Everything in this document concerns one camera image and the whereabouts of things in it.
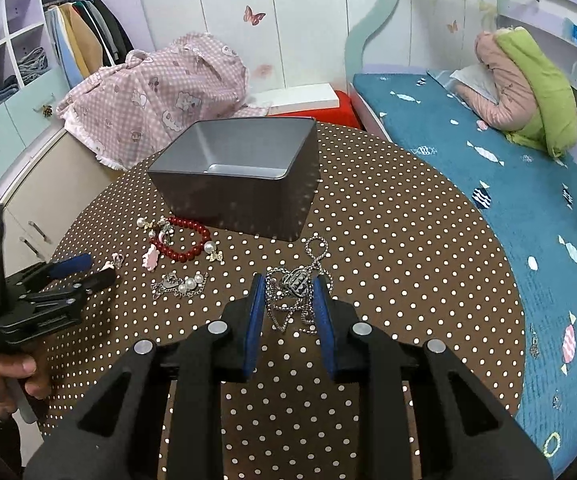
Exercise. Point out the mint green drawer unit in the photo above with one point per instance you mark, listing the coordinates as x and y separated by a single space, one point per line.
23 110

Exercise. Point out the pink butterfly wall decal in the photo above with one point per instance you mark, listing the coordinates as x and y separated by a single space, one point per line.
254 15

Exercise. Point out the beige cabinet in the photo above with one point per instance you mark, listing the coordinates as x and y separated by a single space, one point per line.
63 180

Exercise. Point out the teal curved headboard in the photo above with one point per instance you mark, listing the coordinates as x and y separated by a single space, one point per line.
368 35

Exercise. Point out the white pillow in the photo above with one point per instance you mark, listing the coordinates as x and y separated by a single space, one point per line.
473 80

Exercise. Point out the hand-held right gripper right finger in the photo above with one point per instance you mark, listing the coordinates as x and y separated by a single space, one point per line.
324 322

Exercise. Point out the white flat box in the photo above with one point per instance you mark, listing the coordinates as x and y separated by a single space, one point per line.
298 97

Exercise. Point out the green blanket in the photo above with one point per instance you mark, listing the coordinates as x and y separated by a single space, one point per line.
543 85

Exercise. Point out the pearl gold earring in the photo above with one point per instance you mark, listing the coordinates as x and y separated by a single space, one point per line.
143 223

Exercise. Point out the pearl bow earring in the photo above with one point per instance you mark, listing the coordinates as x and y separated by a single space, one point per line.
209 247

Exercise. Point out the row of hanging clothes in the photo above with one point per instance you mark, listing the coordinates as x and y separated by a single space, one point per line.
86 35

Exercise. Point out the small silver earring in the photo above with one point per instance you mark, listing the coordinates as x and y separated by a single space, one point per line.
117 260

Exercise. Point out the lilac cubby shelf unit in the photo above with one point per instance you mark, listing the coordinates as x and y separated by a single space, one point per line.
21 15

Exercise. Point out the pink charm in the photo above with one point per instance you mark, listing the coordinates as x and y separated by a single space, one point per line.
151 260

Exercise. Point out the teal printed bed sheet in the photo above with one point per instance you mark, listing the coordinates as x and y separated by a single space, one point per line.
518 220

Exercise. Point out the lilac wall shelf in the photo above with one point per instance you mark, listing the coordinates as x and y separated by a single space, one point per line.
558 15

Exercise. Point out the silver charm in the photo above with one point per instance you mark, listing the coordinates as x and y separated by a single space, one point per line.
164 232

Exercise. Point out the pink checked cloth cover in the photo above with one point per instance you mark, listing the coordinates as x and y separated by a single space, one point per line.
168 90

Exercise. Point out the red box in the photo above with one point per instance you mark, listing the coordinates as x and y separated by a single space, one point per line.
346 107

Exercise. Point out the brown polka dot tablecloth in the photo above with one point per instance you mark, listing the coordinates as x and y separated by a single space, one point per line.
393 260

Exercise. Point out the pink pillow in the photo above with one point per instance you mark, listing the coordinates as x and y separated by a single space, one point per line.
500 75

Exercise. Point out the grey rectangular box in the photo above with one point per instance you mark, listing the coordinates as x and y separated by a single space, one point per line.
228 200

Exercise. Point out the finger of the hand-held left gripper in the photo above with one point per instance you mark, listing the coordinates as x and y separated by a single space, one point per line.
76 263
99 281

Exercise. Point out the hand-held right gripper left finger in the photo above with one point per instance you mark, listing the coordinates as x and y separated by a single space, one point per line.
255 322

